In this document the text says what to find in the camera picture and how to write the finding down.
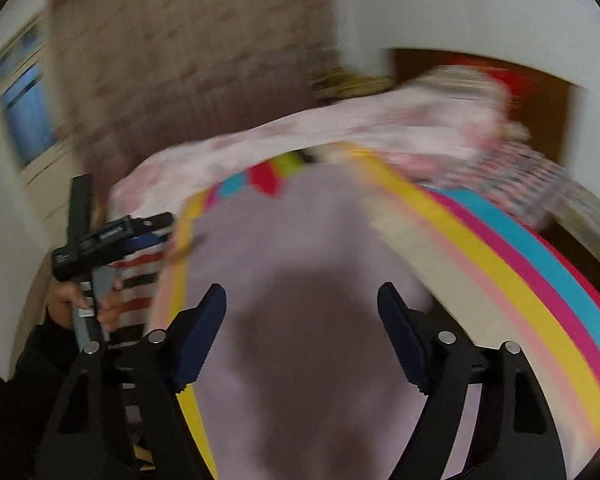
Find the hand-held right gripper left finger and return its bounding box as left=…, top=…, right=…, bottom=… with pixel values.
left=35, top=282, right=228, bottom=480

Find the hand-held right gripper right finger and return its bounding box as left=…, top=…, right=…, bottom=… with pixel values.
left=376, top=281, right=568, bottom=480

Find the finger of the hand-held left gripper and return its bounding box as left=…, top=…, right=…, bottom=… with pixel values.
left=121, top=232, right=164, bottom=257
left=129, top=213, right=175, bottom=236

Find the person's left hand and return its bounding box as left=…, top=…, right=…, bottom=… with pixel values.
left=47, top=279, right=127, bottom=334

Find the rainbow striped blanket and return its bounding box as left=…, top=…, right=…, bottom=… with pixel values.
left=150, top=142, right=600, bottom=480

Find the window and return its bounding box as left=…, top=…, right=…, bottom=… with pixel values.
left=0, top=20, right=61, bottom=171

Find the brown floral curtain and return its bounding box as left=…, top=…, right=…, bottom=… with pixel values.
left=50, top=0, right=341, bottom=161

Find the pink floral quilt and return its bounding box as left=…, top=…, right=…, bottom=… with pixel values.
left=110, top=67, right=531, bottom=221

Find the yellow black patterned cloth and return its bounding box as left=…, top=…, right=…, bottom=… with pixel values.
left=312, top=67, right=396, bottom=101

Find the dark wooden headboard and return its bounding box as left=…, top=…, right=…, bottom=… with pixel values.
left=390, top=47, right=573, bottom=171

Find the red embroidered pillow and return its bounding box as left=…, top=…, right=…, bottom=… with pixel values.
left=450, top=52, right=531, bottom=106

